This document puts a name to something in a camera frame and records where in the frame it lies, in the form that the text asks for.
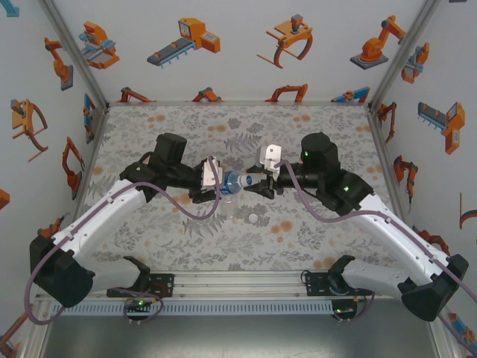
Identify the aluminium side rail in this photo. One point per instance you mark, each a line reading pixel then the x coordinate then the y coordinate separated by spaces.
pixel 384 160
pixel 95 149

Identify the aluminium frame post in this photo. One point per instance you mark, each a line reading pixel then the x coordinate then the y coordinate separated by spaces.
pixel 445 339
pixel 37 335
pixel 406 48
pixel 74 48

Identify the aluminium table edge rail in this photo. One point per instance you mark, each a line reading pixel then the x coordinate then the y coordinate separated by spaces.
pixel 238 285
pixel 238 103

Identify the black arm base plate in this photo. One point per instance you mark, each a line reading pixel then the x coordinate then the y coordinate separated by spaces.
pixel 316 285
pixel 165 285

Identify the white bottle cap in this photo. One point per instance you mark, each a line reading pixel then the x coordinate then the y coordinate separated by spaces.
pixel 253 218
pixel 246 180

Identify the floral patterned table cover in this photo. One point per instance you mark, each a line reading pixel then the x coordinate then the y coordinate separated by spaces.
pixel 238 246

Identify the controller board with green light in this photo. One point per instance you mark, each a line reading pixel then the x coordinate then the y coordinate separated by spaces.
pixel 139 303
pixel 344 309

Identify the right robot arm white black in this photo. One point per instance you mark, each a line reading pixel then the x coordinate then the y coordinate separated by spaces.
pixel 395 231

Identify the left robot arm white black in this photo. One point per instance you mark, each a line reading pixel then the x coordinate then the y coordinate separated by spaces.
pixel 100 212

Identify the blue label water bottle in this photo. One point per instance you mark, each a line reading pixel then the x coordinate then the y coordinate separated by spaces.
pixel 231 182

